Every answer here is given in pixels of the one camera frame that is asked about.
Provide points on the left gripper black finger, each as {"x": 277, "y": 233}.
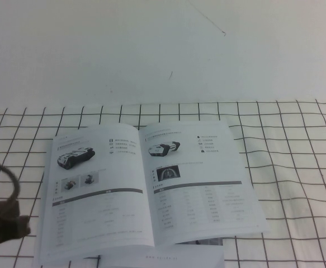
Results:
{"x": 9, "y": 231}
{"x": 0, "y": 209}

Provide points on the white product catalog book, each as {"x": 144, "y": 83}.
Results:
{"x": 118, "y": 212}

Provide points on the white booklet with web address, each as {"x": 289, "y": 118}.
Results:
{"x": 179, "y": 259}

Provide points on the white black-checkered tablecloth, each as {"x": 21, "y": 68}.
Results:
{"x": 291, "y": 139}

